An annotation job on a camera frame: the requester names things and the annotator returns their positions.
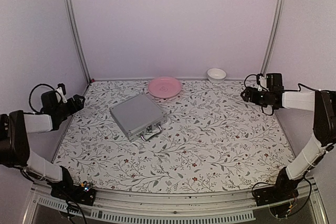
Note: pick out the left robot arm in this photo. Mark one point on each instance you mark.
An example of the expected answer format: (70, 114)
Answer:
(16, 126)

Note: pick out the aluminium poker case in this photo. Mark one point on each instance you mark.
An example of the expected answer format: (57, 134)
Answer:
(139, 117)

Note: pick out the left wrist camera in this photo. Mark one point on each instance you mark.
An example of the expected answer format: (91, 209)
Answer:
(60, 93)

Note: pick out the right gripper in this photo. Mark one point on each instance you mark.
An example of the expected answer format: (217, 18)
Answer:
(252, 99)

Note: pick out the left frame post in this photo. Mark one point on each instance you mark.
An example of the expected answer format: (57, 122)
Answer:
(76, 38)

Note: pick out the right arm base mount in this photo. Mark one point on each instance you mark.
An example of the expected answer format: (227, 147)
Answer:
(281, 191)

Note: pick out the frame post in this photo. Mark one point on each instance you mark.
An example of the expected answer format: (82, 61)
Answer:
(272, 37)
(76, 38)

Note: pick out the right frame post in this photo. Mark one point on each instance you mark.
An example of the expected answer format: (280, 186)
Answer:
(272, 37)

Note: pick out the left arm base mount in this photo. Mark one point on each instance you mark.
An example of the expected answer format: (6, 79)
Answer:
(83, 193)

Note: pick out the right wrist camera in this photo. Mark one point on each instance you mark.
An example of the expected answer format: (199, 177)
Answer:
(261, 82)

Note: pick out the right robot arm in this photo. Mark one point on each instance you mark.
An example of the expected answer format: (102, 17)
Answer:
(304, 112)

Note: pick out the white bowl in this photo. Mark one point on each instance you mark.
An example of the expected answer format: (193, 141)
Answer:
(216, 75)

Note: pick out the pink plate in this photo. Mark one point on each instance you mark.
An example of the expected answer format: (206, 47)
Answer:
(164, 87)

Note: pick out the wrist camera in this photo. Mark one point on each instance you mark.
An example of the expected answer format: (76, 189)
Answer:
(60, 93)
(261, 82)

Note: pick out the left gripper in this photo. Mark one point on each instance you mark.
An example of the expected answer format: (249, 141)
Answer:
(81, 105)

